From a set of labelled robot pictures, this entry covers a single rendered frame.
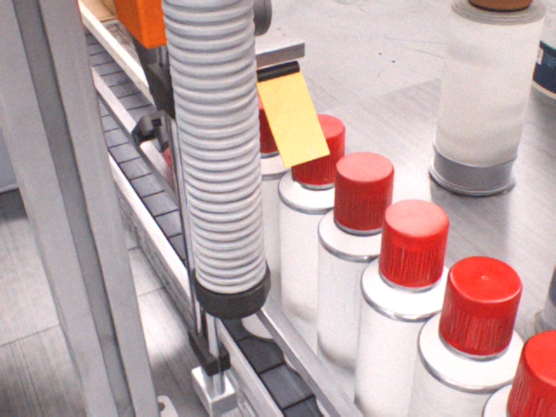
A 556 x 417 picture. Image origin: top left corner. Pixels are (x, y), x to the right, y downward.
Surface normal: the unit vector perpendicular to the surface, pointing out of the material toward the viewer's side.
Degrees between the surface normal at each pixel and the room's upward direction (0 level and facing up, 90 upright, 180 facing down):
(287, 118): 49
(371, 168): 3
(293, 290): 90
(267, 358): 0
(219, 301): 90
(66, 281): 90
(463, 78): 92
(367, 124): 0
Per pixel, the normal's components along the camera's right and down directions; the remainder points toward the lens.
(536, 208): -0.03, -0.80
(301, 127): 0.34, -0.15
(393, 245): -0.69, 0.44
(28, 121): 0.47, 0.51
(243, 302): 0.23, 0.57
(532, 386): -0.85, 0.33
